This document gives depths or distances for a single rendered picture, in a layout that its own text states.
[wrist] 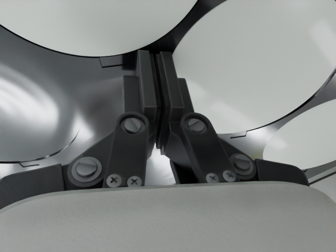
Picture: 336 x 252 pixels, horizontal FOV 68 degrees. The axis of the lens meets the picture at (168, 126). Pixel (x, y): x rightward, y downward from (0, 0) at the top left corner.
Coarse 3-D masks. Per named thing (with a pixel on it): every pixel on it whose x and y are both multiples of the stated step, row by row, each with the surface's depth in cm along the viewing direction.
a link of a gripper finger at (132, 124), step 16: (128, 112) 9; (128, 128) 9; (144, 128) 9; (112, 144) 8; (128, 144) 8; (144, 144) 8; (112, 160) 8; (128, 160) 8; (144, 160) 8; (112, 176) 7; (128, 176) 7; (144, 176) 8
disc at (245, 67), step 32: (256, 0) 11; (288, 0) 11; (320, 0) 11; (192, 32) 11; (224, 32) 12; (256, 32) 12; (288, 32) 12; (320, 32) 12; (192, 64) 13; (224, 64) 13; (256, 64) 14; (288, 64) 14; (320, 64) 14; (192, 96) 15; (224, 96) 15; (256, 96) 15; (288, 96) 16; (224, 128) 18
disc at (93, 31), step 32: (0, 0) 10; (32, 0) 10; (64, 0) 10; (96, 0) 10; (128, 0) 10; (160, 0) 10; (192, 0) 10; (32, 32) 11; (64, 32) 11; (96, 32) 11; (128, 32) 11; (160, 32) 11
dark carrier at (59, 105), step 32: (224, 0) 11; (0, 32) 10; (0, 64) 12; (32, 64) 12; (64, 64) 12; (96, 64) 12; (128, 64) 12; (0, 96) 13; (32, 96) 13; (64, 96) 14; (96, 96) 14; (320, 96) 16; (0, 128) 15; (32, 128) 15; (64, 128) 16; (96, 128) 16; (256, 128) 18; (0, 160) 17; (32, 160) 18; (64, 160) 18; (160, 160) 20
